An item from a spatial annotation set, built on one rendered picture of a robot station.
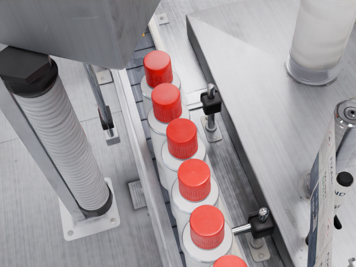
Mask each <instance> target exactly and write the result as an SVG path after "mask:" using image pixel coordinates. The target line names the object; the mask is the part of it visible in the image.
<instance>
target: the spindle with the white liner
mask: <svg viewBox="0 0 356 267"><path fill-rule="evenodd" d="M355 19H356V0H300V7H299V11H298V15H297V20H296V27H295V31H294V34H293V39H292V43H291V45H290V49H289V55H288V57H287V61H286V67H287V70H288V72H289V74H290V75H291V76H292V77H293V78H294V79H296V80H297V81H299V82H301V83H304V84H307V85H324V84H327V83H329V82H331V81H332V80H334V79H335V78H336V77H337V75H338V73H339V71H340V64H341V62H342V60H343V56H344V51H345V49H346V45H347V43H348V39H349V36H350V34H351V32H352V29H353V26H354V23H355Z"/></svg>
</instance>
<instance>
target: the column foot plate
mask: <svg viewBox="0 0 356 267"><path fill-rule="evenodd" d="M104 180H105V182H106V183H107V184H108V186H109V188H110V190H111V192H112V194H113V200H112V205H111V208H110V209H109V210H108V212H106V213H105V214H104V215H105V216H104V217H101V218H98V219H94V220H90V221H87V222H83V223H80V224H77V223H76V222H75V221H74V219H73V218H72V216H71V215H70V213H69V212H68V210H67V209H66V207H65V206H64V204H63V203H62V201H61V200H60V198H59V197H58V200H59V206H60V214H61V221H62V225H63V232H64V238H65V240H67V241H71V240H74V239H77V238H81V237H84V236H88V235H91V234H95V233H99V232H102V231H105V230H108V229H112V228H116V227H118V226H120V224H121V221H120V216H119V212H118V207H117V203H116V199H115V195H114V190H113V186H112V181H111V179H110V178H109V177H106V178H104Z"/></svg>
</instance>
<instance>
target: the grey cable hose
mask: <svg viewBox="0 0 356 267"><path fill-rule="evenodd" d="M0 77H1V79H2V80H4V83H5V86H6V88H7V89H8V90H9V91H10V92H11V93H13V94H14V96H15V98H16V99H17V101H18V103H19V104H20V106H21V108H22V110H23V111H24V113H25V115H26V116H27V117H28V119H29V121H30V123H31V124H32V126H33V128H34V129H35V131H36V133H37V135H38V136H39V138H40V139H41V141H42V143H43V145H44V146H45V148H46V150H47V152H48V153H49V155H50V156H51V158H52V160H53V161H54V163H55V165H56V166H57V168H58V170H59V171H60V173H61V175H62V176H63V178H64V180H65V182H66V183H67V185H68V187H69V188H70V190H71V192H72V193H73V195H74V197H75V198H76V203H77V205H78V207H79V209H80V210H81V212H82V213H84V214H86V215H88V216H91V217H98V216H101V215H103V214H105V213H106V212H108V210H109V209H110V208H111V205H112V200H113V194H112V192H111V190H110V188H109V186H108V184H107V183H106V182H105V180H104V178H103V175H102V173H101V171H100V169H99V166H98V164H97V162H96V159H95V157H94V155H93V152H92V150H91V148H90V145H89V143H88V141H87V139H86V136H85V134H84V132H83V129H82V127H81V124H80V122H79V120H78V118H77V115H76V113H75V111H74V109H73V106H72V104H71V102H70V100H69V97H68V95H67V93H66V90H65V88H64V86H63V83H62V81H61V79H60V77H59V74H58V66H57V64H56V62H55V61H54V60H53V59H52V58H50V55H47V54H43V53H39V52H35V51H31V50H26V49H22V48H17V47H12V46H7V47H6V48H4V49H3V50H1V51H0Z"/></svg>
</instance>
